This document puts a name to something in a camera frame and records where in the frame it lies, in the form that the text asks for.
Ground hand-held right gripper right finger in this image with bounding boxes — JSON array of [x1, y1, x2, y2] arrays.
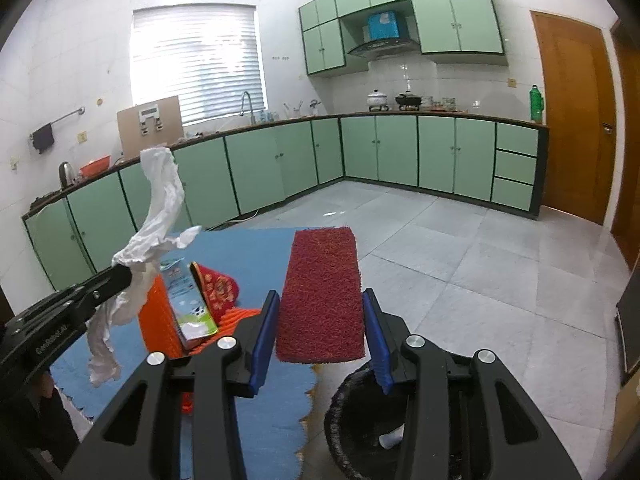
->
[[361, 287, 583, 480]]

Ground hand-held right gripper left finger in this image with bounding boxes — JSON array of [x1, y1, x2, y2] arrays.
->
[[75, 290, 281, 480]]

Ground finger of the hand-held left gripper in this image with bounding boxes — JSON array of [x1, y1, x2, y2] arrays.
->
[[90, 262, 135, 308]]

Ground red scouring pad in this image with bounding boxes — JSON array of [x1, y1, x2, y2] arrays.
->
[[275, 226, 367, 363]]

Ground black trash bin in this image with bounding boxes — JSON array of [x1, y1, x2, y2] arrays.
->
[[323, 360, 501, 480]]

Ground white paper tissue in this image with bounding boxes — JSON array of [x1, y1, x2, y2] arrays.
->
[[86, 146, 202, 388]]

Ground person's left forearm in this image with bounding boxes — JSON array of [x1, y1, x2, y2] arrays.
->
[[0, 367, 81, 461]]

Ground blue scalloped mat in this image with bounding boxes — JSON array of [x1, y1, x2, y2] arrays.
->
[[50, 228, 321, 480]]

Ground blue white milk carton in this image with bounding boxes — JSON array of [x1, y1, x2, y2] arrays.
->
[[161, 257, 219, 352]]

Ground white paper scrap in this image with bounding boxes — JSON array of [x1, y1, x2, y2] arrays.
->
[[378, 427, 406, 450]]

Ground red plastic basin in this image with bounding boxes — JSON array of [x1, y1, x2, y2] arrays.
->
[[79, 156, 112, 178]]

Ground cardboard box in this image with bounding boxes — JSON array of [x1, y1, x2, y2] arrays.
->
[[116, 95, 185, 158]]

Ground dark hanging towel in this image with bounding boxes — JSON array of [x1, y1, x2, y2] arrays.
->
[[30, 125, 56, 156]]

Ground green base cabinets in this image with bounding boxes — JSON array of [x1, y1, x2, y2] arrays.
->
[[21, 112, 550, 291]]

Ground metal kitchen faucet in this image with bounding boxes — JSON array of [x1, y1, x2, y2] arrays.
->
[[240, 91, 258, 126]]

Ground white window blinds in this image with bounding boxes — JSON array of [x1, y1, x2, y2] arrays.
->
[[131, 5, 267, 123]]

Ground dark flat panel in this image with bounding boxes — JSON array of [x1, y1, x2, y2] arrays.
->
[[616, 267, 640, 386]]

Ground green bottle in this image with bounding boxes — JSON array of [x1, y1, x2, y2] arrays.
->
[[529, 84, 546, 123]]

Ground range hood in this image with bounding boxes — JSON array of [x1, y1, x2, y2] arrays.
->
[[347, 37, 421, 58]]

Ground metal towel rail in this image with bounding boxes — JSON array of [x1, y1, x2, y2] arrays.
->
[[29, 107, 87, 138]]

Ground wooden door frame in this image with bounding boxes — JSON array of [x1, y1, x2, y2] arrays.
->
[[610, 20, 640, 256]]

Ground green wall cabinets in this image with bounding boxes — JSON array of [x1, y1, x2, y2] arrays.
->
[[298, 0, 509, 78]]

